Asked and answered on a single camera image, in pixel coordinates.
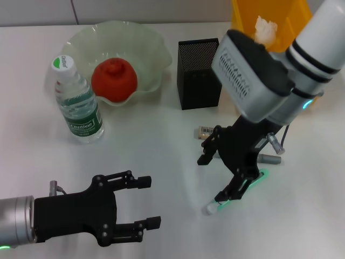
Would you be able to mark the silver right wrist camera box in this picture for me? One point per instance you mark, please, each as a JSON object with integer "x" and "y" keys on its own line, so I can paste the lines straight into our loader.
{"x": 242, "y": 81}

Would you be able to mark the grey marker pen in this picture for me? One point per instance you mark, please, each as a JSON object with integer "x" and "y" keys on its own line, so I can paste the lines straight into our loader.
{"x": 272, "y": 159}

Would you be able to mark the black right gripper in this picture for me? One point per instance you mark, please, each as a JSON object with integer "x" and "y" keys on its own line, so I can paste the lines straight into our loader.
{"x": 240, "y": 145}

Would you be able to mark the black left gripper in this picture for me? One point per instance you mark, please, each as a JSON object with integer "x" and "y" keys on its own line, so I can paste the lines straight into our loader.
{"x": 75, "y": 215}

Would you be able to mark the beige eraser with barcode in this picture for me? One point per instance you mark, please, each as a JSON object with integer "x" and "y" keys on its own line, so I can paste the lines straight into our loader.
{"x": 203, "y": 132}

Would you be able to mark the yellow plastic bin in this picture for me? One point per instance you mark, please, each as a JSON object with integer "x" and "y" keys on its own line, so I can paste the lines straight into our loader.
{"x": 248, "y": 13}

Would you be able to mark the black mesh pen holder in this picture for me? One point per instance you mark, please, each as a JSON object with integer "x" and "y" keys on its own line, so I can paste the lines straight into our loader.
{"x": 194, "y": 89}

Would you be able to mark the wavy green glass fruit plate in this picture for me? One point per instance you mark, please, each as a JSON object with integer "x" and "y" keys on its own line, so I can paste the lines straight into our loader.
{"x": 140, "y": 54}

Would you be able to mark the green utility knife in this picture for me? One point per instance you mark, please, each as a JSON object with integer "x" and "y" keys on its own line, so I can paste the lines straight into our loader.
{"x": 211, "y": 209}

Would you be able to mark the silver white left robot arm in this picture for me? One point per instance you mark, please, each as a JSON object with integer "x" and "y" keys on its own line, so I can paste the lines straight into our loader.
{"x": 16, "y": 218}

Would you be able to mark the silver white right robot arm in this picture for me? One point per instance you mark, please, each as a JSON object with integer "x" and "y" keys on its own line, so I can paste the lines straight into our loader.
{"x": 318, "y": 46}

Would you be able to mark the white paper ball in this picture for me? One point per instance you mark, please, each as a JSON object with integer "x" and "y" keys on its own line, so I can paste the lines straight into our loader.
{"x": 265, "y": 28}

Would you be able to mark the clear water bottle green label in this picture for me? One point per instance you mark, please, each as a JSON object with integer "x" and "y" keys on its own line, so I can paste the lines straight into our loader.
{"x": 81, "y": 113}

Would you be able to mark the red-orange fruit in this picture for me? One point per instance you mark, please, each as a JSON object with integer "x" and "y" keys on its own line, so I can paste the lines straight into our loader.
{"x": 113, "y": 81}

